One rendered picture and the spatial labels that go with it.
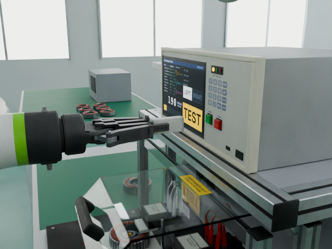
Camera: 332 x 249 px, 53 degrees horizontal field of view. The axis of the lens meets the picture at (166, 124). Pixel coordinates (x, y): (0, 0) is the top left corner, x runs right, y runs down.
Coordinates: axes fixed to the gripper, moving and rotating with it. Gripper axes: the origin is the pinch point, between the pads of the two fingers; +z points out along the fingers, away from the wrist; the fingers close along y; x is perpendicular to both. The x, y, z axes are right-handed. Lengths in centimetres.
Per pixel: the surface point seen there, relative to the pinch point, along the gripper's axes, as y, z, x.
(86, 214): 9.0, -17.8, -11.6
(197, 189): 7.6, 3.6, -11.3
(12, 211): -204, -50, -119
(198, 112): -5.2, 9.8, 0.7
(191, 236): 1.9, 5.4, -25.8
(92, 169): -86, -3, -43
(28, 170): -157, -33, -67
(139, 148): -38.1, 5.6, -18.2
